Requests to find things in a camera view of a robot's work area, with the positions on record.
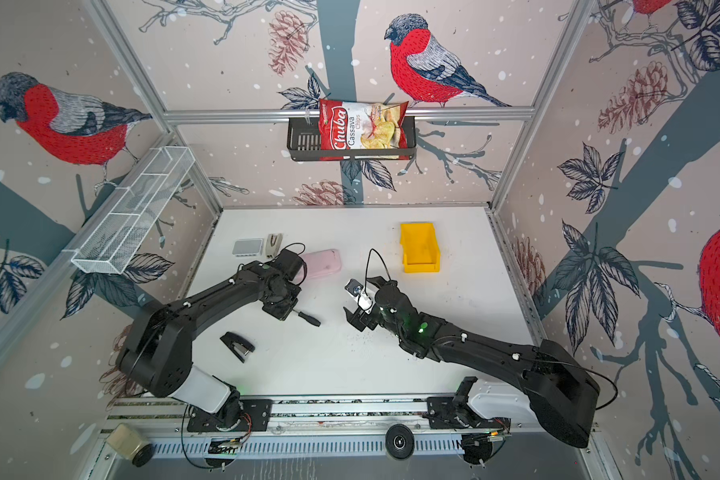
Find yellow plastic bin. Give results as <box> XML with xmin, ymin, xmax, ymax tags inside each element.
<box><xmin>400</xmin><ymin>223</ymin><xmax>441</xmax><ymax>274</ymax></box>

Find black screwdriver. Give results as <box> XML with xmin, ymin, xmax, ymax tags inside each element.
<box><xmin>294</xmin><ymin>311</ymin><xmax>321</xmax><ymax>327</ymax></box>

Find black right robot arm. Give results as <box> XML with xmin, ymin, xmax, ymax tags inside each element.
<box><xmin>345</xmin><ymin>276</ymin><xmax>600</xmax><ymax>448</ymax></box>

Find black wall basket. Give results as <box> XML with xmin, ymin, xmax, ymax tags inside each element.
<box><xmin>286</xmin><ymin>116</ymin><xmax>417</xmax><ymax>162</ymax></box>

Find black stapler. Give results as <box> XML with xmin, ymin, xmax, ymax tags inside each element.
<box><xmin>220</xmin><ymin>332</ymin><xmax>255</xmax><ymax>363</ymax></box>

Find pink case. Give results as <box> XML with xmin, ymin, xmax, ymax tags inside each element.
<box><xmin>294</xmin><ymin>249</ymin><xmax>342</xmax><ymax>283</ymax></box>

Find red cassava chips bag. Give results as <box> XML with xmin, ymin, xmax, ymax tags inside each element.
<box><xmin>319</xmin><ymin>99</ymin><xmax>408</xmax><ymax>149</ymax></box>

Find white wire mesh shelf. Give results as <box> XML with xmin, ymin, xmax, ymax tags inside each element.
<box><xmin>71</xmin><ymin>146</ymin><xmax>195</xmax><ymax>274</ymax></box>

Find beige camera device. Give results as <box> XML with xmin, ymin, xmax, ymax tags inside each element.
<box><xmin>106</xmin><ymin>423</ymin><xmax>155</xmax><ymax>467</ymax></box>

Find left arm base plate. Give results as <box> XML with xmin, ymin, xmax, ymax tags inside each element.
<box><xmin>186</xmin><ymin>398</ymin><xmax>273</xmax><ymax>433</ymax></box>

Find small grey box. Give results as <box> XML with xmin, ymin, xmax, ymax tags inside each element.
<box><xmin>232</xmin><ymin>238</ymin><xmax>264</xmax><ymax>257</ymax></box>

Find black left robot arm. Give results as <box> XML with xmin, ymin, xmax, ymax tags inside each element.
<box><xmin>116</xmin><ymin>250</ymin><xmax>306</xmax><ymax>428</ymax></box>

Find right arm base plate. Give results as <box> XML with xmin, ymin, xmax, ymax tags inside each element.
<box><xmin>422</xmin><ymin>376</ymin><xmax>511</xmax><ymax>433</ymax></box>

